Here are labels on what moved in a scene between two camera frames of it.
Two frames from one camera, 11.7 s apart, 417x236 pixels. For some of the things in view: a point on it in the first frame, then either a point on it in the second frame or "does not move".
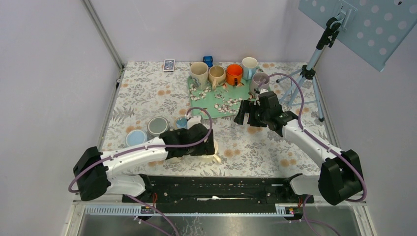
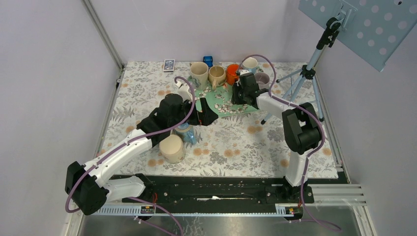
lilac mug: x=259 y=80 does not move
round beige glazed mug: x=217 y=76 does not move
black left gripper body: x=207 y=148 to x=186 y=105
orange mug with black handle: x=234 y=74 does not move
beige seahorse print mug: x=199 y=73 does not move
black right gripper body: x=264 y=115 to x=239 y=95
